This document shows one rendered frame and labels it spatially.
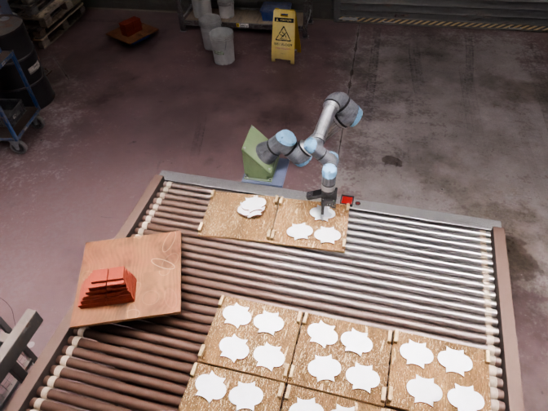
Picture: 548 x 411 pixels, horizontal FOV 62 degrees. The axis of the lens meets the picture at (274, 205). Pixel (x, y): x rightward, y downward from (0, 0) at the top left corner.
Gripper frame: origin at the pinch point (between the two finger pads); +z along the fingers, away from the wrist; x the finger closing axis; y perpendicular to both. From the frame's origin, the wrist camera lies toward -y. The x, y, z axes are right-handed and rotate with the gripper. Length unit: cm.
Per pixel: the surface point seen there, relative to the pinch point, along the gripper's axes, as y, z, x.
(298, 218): -12.8, 1.2, -5.9
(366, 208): 24.9, 3.2, 10.0
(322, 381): 11, -2, -97
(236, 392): -25, -2, -109
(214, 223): -60, 2, -16
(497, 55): 178, 103, 377
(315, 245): -1.3, 0.5, -24.0
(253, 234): -36.2, 1.1, -21.1
